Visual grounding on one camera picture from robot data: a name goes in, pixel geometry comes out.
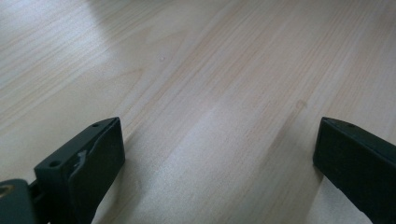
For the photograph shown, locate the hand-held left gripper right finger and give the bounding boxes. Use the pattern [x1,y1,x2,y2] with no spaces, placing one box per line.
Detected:
[312,116,396,224]

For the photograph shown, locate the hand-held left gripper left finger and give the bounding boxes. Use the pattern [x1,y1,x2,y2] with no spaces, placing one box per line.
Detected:
[33,116,126,224]

